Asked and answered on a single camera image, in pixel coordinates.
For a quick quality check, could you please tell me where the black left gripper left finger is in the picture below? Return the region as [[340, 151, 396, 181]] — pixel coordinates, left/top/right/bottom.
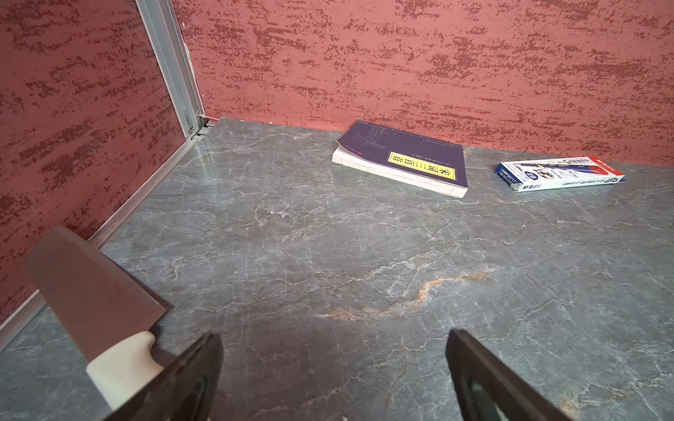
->
[[102, 332, 223, 420]]

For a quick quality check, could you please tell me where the knife with cream handle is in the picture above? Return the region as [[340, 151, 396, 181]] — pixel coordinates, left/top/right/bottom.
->
[[26, 226, 166, 410]]

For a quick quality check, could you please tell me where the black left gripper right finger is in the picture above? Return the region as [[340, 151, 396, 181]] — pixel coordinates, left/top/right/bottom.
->
[[445, 329, 570, 421]]

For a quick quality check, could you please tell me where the aluminium left corner post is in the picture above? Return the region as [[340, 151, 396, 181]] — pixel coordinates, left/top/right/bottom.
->
[[136, 0, 206, 140]]

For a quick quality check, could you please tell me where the white blue pen box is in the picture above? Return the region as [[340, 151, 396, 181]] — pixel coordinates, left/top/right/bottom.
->
[[495, 157, 625, 192]]

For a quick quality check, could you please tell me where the dark purple book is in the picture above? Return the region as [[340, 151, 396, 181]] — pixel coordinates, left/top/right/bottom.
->
[[332, 121, 469, 198]]

